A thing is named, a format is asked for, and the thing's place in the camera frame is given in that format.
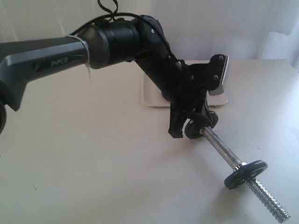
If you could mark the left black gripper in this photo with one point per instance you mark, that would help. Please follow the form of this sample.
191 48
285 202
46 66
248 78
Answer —
185 87

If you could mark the white zip tie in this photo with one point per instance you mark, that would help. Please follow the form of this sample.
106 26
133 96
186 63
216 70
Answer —
87 64

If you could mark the white curtain backdrop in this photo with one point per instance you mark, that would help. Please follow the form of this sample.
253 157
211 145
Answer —
195 29

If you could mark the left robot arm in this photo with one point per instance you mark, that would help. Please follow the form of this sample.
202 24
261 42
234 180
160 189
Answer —
100 43

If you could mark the black plate end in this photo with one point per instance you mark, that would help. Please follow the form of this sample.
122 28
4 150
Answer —
245 172

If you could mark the white rectangular tray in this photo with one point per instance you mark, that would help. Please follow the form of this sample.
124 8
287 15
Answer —
152 96

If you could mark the chrome threaded dumbbell bar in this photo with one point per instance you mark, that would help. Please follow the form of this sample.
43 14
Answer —
259 190

